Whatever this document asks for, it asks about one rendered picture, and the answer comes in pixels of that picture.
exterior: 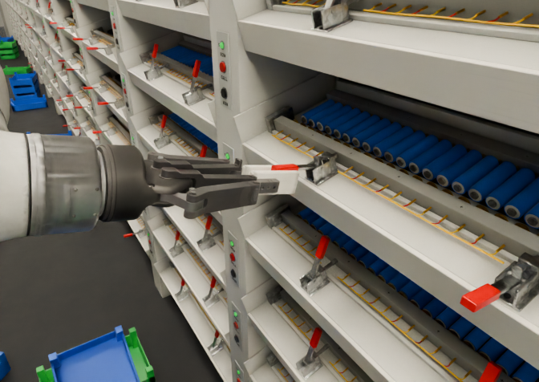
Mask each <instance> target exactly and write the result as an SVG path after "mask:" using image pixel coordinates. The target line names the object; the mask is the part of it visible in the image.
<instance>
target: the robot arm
mask: <svg viewBox="0 0 539 382"><path fill-rule="evenodd" d="M9 118H10V97H9V92H8V87H7V82H6V77H5V75H4V72H3V69H2V67H1V65H0V242H2V241H5V240H9V239H12V238H21V237H27V236H34V237H38V236H43V235H45V234H64V233H74V232H83V231H89V230H92V229H93V228H94V227H95V226H96V223H97V221H98V219H99V220H100V221H102V222H111V221H131V220H136V219H137V218H138V217H139V216H140V215H141V214H142V212H143V211H144V209H145V208H147V207H148V206H150V205H151V206H157V207H163V208H167V207H171V206H174V205H176V206H179V207H181V208H182V209H184V217H185V218H187V219H194V218H196V217H199V216H200V215H202V214H204V213H212V212H217V211H222V210H226V209H235V208H239V207H244V206H248V205H256V204H257V198H258V195H274V194H294V193H295V189H296V186H297V183H298V177H299V173H300V172H299V171H297V170H271V167H272V165H243V168H242V167H241V166H242V162H243V160H242V159H239V158H235V163H234V164H230V161H229V160H228V159H219V158H208V157H198V156H178V155H168V154H164V153H159V152H148V159H147V160H145V159H144V158H143V155H142V153H141V151H140V150H139V149H138V148H137V147H136V146H133V145H118V144H101V145H100V146H99V147H96V145H95V142H94V141H93V140H92V139H91V138H90V137H88V136H60V135H41V134H39V133H31V134H25V133H16V132H9V130H8V128H7V125H8V122H9Z"/></svg>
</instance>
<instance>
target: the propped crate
mask: <svg viewBox="0 0 539 382"><path fill-rule="evenodd" d="M48 357H49V361H50V363H51V369H52V372H53V376H54V379H55V382H140V379H139V377H138V374H137V371H136V367H135V365H134V362H133V360H132V356H131V353H130V351H129V348H128V344H127V341H126V339H125V336H124V332H123V328H122V326H121V325H120V326H118V327H115V330H114V331H112V332H110V333H107V334H106V335H102V336H100V337H98V338H96V339H93V340H91V341H88V342H86V343H83V344H81V345H79V346H77V347H73V348H72V349H69V350H67V351H64V352H61V353H59V354H58V355H57V354H56V352H54V353H52V354H50V355H48Z"/></svg>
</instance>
